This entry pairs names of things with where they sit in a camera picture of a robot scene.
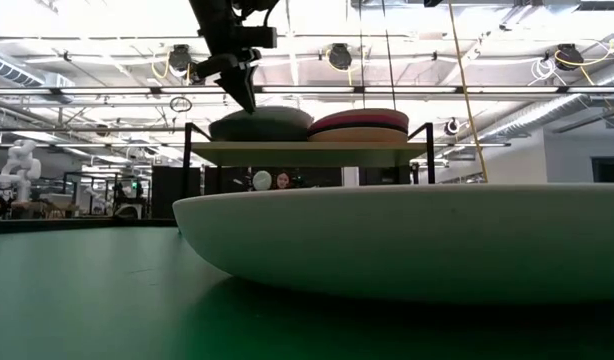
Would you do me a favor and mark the hanging cable loop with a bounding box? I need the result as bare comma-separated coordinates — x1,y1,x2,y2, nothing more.
169,95,194,114

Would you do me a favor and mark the maroon plate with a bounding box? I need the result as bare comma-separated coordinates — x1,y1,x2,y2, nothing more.
309,108,410,126

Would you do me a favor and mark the silver ventilation duct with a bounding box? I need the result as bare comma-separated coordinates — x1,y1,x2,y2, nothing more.
479,74,614,142

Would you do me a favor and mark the long ceiling light bar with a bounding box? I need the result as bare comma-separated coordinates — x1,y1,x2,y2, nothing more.
0,85,614,96

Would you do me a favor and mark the black workstation frame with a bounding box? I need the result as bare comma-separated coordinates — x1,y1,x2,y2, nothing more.
63,171,153,219

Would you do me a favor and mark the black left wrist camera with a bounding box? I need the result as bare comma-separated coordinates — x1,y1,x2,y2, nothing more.
235,25,279,50

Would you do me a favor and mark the yellow hanging cable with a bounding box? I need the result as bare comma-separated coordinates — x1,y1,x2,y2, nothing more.
446,0,489,184

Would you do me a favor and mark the black hanging cable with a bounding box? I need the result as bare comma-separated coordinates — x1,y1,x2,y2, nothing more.
380,0,399,112
357,0,367,111

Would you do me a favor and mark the wooden shelf black frame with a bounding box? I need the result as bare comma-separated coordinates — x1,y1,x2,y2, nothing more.
181,121,437,199

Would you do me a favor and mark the magenta plate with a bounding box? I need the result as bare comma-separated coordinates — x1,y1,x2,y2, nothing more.
308,115,410,132

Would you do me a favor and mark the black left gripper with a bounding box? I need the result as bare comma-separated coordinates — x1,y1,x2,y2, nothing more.
192,47,263,116

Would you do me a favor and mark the black aluminium rig frame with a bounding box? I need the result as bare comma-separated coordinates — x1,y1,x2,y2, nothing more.
0,217,179,236

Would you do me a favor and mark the black cabinet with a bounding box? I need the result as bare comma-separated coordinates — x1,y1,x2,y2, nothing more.
151,165,188,220

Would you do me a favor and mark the dark wall screen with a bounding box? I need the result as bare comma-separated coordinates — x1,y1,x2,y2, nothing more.
590,156,614,184

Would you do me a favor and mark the white round object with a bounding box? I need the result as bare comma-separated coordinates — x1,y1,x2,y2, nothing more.
251,170,273,192

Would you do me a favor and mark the cream plate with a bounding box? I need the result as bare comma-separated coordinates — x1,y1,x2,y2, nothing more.
171,182,614,306
212,105,314,130

